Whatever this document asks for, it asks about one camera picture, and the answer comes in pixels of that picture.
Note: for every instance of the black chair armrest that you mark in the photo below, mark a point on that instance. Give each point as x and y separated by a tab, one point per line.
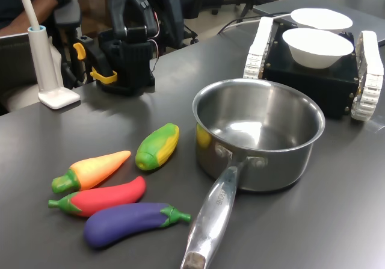
67	13

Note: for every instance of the orange toy carrot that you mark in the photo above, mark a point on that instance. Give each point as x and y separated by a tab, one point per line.
96	169

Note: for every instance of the purple toy aubergine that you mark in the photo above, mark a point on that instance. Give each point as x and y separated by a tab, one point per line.
126	224

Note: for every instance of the green yellow toy corn cob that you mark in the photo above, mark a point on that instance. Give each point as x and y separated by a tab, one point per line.
156	148

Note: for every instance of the black vehicle with white tracks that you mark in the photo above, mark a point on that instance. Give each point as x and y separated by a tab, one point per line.
316	85

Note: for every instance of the red toy chilli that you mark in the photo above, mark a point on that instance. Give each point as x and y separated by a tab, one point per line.
111	196

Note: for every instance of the white post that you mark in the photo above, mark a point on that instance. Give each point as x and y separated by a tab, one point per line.
42	58

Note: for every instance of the white bowl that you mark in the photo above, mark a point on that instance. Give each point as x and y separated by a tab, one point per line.
316	55
322	17

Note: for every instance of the black yellow table clamp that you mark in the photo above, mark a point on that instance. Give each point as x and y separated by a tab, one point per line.
103	77

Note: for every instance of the dark grey laptop lid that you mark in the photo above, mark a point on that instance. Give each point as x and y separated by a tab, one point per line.
15	64

